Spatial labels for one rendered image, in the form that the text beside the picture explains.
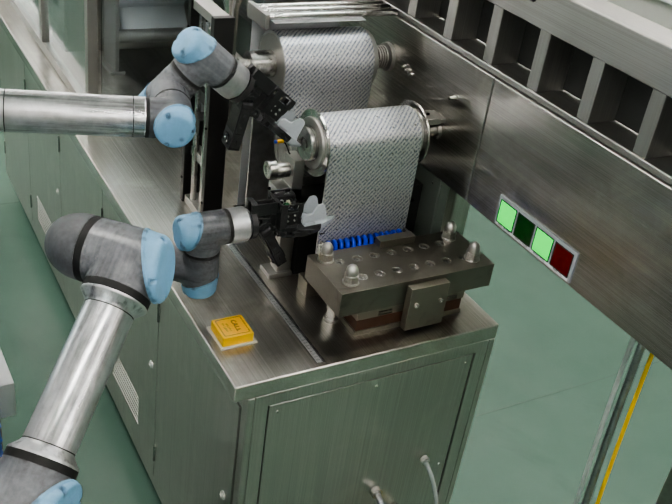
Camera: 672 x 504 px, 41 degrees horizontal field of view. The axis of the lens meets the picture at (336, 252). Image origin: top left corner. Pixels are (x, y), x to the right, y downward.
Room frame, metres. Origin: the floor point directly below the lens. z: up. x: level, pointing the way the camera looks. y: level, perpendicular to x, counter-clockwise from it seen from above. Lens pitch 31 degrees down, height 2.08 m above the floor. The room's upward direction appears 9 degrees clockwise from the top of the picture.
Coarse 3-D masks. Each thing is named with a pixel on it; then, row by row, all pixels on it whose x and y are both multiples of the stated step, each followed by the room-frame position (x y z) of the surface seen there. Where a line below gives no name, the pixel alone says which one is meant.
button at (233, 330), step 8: (216, 320) 1.55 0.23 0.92; (224, 320) 1.55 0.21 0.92; (232, 320) 1.55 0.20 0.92; (240, 320) 1.56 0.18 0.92; (216, 328) 1.52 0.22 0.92; (224, 328) 1.52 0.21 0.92; (232, 328) 1.53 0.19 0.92; (240, 328) 1.53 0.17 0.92; (248, 328) 1.53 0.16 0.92; (216, 336) 1.52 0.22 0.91; (224, 336) 1.49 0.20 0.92; (232, 336) 1.50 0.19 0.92; (240, 336) 1.51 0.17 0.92; (248, 336) 1.52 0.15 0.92; (224, 344) 1.49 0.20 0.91; (232, 344) 1.50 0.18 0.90
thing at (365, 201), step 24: (384, 168) 1.82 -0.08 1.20; (408, 168) 1.86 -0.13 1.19; (336, 192) 1.76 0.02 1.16; (360, 192) 1.80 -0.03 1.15; (384, 192) 1.83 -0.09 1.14; (408, 192) 1.87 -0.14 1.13; (336, 216) 1.77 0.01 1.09; (360, 216) 1.80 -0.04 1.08; (384, 216) 1.84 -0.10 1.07; (336, 240) 1.77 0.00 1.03
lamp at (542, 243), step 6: (540, 234) 1.63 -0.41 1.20; (534, 240) 1.64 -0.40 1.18; (540, 240) 1.62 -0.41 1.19; (546, 240) 1.61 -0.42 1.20; (552, 240) 1.60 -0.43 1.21; (534, 246) 1.63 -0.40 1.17; (540, 246) 1.62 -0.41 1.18; (546, 246) 1.61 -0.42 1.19; (540, 252) 1.62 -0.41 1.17; (546, 252) 1.60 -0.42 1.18; (546, 258) 1.60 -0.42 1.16
